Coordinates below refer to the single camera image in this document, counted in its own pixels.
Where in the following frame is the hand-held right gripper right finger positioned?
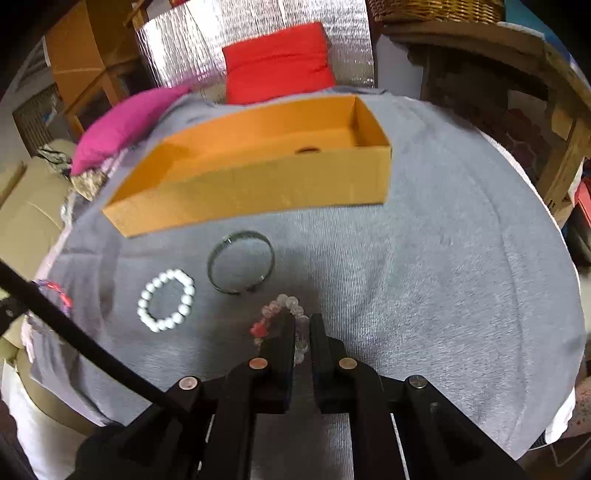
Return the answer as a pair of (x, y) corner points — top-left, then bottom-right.
(309, 314), (527, 480)

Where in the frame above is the woven wicker screen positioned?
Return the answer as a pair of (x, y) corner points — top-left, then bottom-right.
(11, 85), (63, 158)

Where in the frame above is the wooden side table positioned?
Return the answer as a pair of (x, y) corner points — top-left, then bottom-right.
(376, 21), (591, 213)

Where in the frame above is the wicker basket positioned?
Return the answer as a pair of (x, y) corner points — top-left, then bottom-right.
(365, 0), (506, 24)

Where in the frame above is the black and white patterned cloth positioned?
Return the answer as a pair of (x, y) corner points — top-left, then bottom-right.
(34, 143), (77, 174)

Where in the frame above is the silver insulation panel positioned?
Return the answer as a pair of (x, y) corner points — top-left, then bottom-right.
(134, 0), (377, 90)

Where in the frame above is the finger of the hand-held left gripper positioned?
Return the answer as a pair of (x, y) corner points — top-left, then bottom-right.
(0, 260), (197, 423)

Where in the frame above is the small clear pink bead bracelet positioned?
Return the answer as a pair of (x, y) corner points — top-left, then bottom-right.
(249, 294), (311, 365)

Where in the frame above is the magenta pillow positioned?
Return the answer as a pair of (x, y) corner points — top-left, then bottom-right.
(70, 83), (195, 176)

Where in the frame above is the red bag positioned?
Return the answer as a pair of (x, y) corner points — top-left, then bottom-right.
(573, 178), (591, 222)

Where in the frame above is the orange wooden cabinet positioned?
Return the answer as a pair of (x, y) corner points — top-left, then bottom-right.
(44, 0), (158, 134)

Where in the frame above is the gold patterned bag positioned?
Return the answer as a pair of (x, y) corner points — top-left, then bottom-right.
(69, 168), (109, 201)

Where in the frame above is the thin dark metal bangle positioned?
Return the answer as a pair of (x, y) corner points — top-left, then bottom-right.
(206, 231), (276, 295)

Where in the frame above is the grey blanket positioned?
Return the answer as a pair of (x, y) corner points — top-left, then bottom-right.
(30, 85), (587, 462)

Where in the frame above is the small red pillow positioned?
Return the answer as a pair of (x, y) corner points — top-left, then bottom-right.
(222, 21), (336, 106)

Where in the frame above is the beige leather sofa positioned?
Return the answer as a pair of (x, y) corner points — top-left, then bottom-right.
(0, 138), (112, 439)

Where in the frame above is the white bead bracelet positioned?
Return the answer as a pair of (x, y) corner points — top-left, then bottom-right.
(137, 269), (195, 333)

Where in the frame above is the orange cardboard box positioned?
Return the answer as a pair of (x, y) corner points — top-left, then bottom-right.
(102, 95), (393, 238)

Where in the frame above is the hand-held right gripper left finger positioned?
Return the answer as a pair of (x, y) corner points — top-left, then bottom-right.
(76, 314), (296, 480)

